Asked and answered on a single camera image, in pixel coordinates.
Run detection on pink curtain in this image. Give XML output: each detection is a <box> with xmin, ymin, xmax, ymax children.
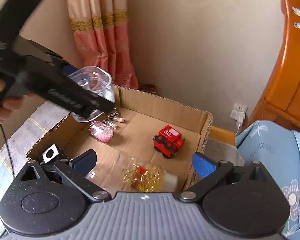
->
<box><xmin>65</xmin><ymin>0</ymin><xmax>139</xmax><ymax>90</ymax></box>

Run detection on cardboard box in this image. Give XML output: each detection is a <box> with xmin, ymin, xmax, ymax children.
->
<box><xmin>26</xmin><ymin>84</ymin><xmax>214</xmax><ymax>193</ymax></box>

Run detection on pink keychain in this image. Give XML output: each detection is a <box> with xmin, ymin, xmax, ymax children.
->
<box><xmin>89</xmin><ymin>109</ymin><xmax>127</xmax><ymax>143</ymax></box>

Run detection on small red object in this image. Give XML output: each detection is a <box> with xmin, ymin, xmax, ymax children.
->
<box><xmin>137</xmin><ymin>83</ymin><xmax>157</xmax><ymax>93</ymax></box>

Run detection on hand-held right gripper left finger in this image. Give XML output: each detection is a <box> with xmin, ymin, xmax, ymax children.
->
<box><xmin>14</xmin><ymin>149</ymin><xmax>113</xmax><ymax>203</ymax></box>

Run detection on wooden headboard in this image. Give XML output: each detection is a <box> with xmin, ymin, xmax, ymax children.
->
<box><xmin>245</xmin><ymin>0</ymin><xmax>300</xmax><ymax>137</ymax></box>

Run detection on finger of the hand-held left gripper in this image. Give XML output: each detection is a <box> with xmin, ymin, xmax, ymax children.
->
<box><xmin>82</xmin><ymin>95</ymin><xmax>116</xmax><ymax>120</ymax></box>
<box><xmin>44</xmin><ymin>48</ymin><xmax>79</xmax><ymax>75</ymax></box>

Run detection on black cable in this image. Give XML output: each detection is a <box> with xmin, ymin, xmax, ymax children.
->
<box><xmin>0</xmin><ymin>123</ymin><xmax>16</xmax><ymax>179</ymax></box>

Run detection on clear camera-shaped plastic jar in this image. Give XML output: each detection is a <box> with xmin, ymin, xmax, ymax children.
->
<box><xmin>67</xmin><ymin>66</ymin><xmax>116</xmax><ymax>123</ymax></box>

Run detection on black fidget cube red wheels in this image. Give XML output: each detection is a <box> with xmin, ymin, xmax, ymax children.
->
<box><xmin>41</xmin><ymin>144</ymin><xmax>68</xmax><ymax>183</ymax></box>

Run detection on red toy train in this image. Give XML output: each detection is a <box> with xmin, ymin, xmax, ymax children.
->
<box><xmin>152</xmin><ymin>124</ymin><xmax>186</xmax><ymax>159</ymax></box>

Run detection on white wall socket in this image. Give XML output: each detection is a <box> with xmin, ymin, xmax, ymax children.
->
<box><xmin>230</xmin><ymin>102</ymin><xmax>249</xmax><ymax>120</ymax></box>

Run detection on blue floral bedsheet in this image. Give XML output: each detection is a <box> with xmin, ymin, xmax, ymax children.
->
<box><xmin>235</xmin><ymin>120</ymin><xmax>300</xmax><ymax>240</ymax></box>

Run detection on wooden bedside table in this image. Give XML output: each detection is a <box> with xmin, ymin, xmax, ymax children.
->
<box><xmin>209</xmin><ymin>126</ymin><xmax>237</xmax><ymax>146</ymax></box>

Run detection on white charger plug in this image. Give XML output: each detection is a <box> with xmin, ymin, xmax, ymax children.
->
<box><xmin>230</xmin><ymin>110</ymin><xmax>246</xmax><ymax>136</ymax></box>

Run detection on person's left hand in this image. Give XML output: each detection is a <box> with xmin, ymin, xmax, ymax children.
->
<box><xmin>0</xmin><ymin>71</ymin><xmax>23</xmax><ymax>125</ymax></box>

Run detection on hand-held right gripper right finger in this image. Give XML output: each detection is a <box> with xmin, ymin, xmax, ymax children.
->
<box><xmin>178</xmin><ymin>151</ymin><xmax>275</xmax><ymax>203</ymax></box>

